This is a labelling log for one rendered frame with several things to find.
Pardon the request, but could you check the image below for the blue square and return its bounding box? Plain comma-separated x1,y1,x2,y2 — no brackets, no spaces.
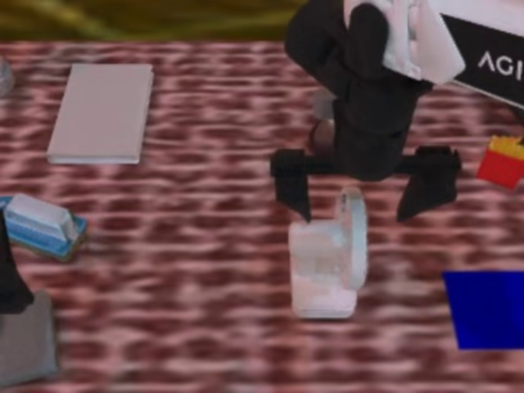
442,270,524,351

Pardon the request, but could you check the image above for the red french fries box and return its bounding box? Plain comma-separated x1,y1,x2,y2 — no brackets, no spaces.
475,134,524,191

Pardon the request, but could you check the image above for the white flat rectangular box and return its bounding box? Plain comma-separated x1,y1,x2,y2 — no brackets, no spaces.
46,63,155,165

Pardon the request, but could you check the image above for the blue and white butter dish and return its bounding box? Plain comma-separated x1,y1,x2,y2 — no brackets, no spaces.
0,193,88,263

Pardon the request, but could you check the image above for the clear glass object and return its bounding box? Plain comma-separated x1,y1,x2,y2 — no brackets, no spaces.
0,61,16,98

